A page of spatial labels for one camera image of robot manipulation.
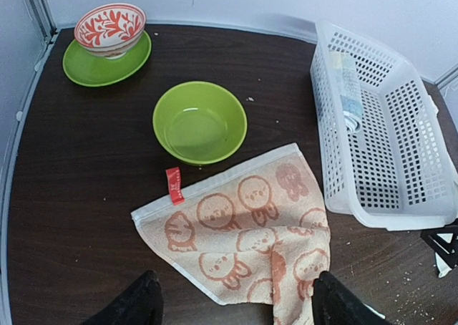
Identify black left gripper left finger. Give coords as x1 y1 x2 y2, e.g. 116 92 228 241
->
82 270 164 324

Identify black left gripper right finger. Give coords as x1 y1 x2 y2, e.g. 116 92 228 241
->
311 271 390 325

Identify orange bunny pattern towel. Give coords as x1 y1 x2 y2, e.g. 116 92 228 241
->
132 143 331 324

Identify white perforated plastic basket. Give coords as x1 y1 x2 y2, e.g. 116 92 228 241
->
310 20 457 231

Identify green plastic bowl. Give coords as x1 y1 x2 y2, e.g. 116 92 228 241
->
152 81 248 165

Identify rolled light blue towel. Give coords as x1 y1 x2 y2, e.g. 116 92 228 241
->
330 52 364 134

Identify green plastic plate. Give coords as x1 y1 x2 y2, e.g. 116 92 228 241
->
62 31 152 87

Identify red white patterned bowl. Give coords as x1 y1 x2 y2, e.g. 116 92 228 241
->
74 3 147 59

